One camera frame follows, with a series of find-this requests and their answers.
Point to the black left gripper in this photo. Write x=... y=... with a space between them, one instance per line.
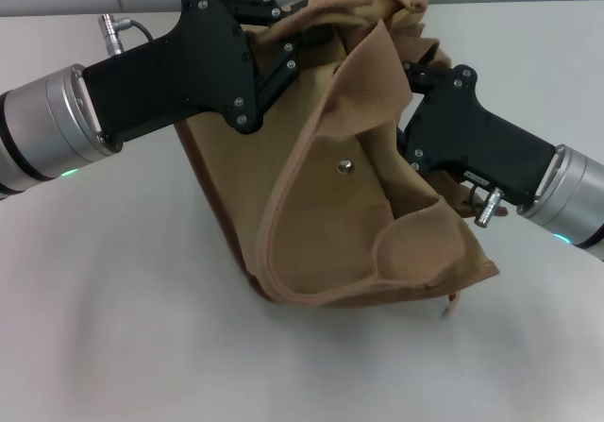
x=179 y=72

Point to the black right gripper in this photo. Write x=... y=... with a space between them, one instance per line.
x=472 y=143

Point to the khaki canvas food bag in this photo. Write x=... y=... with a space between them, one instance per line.
x=330 y=205

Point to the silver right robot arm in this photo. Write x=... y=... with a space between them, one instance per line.
x=573 y=195

